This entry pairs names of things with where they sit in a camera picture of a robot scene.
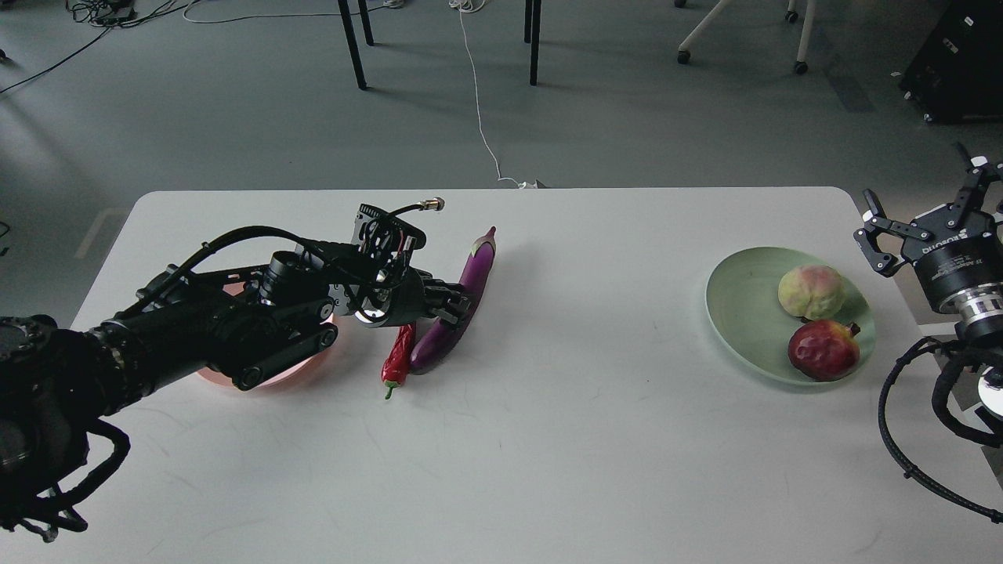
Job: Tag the black table leg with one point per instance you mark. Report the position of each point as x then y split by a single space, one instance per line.
352 42
531 36

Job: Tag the green pink peach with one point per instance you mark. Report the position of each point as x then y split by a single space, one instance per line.
812 292

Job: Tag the red pomegranate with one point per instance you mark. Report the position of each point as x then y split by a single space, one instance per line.
824 349

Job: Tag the black equipment case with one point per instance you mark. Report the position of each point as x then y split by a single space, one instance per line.
956 75

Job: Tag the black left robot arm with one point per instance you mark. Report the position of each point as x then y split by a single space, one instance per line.
252 304

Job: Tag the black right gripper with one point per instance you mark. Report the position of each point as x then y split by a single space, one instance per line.
960 262

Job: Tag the purple eggplant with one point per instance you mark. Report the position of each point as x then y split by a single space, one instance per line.
442 338

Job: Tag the black table leg left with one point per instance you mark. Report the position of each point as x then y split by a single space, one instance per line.
352 42

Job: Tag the green plate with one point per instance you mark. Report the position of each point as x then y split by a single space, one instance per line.
741 302

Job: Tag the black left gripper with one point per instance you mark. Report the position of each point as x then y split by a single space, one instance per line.
419 296

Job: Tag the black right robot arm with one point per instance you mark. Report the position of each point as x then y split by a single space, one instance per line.
888 245

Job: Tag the pink plate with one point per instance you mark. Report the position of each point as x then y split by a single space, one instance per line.
290 374

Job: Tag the red chili pepper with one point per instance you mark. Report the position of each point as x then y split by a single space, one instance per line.
397 365

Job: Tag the black table leg right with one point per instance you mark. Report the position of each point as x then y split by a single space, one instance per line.
531 36

